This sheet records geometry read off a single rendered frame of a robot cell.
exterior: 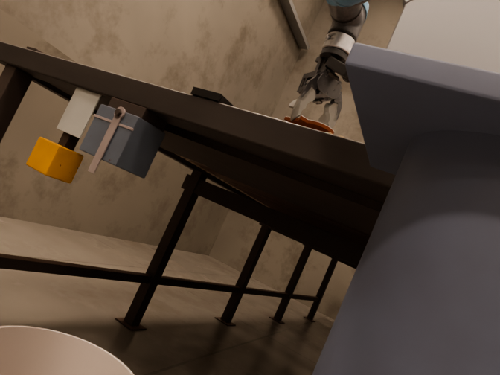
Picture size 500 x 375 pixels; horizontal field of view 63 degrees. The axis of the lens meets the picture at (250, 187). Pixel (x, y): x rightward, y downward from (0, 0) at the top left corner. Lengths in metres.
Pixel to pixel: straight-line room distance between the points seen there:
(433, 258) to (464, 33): 0.17
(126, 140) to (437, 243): 0.73
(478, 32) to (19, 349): 0.86
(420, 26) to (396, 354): 0.25
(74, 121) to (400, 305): 0.95
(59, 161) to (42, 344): 0.43
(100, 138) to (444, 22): 0.79
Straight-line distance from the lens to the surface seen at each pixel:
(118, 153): 0.94
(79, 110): 1.14
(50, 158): 1.10
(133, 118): 0.95
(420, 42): 0.36
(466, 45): 0.36
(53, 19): 3.43
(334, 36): 1.08
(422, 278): 0.33
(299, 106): 0.99
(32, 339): 0.92
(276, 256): 6.12
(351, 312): 0.37
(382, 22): 7.13
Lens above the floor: 0.72
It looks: 5 degrees up
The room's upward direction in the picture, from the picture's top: 24 degrees clockwise
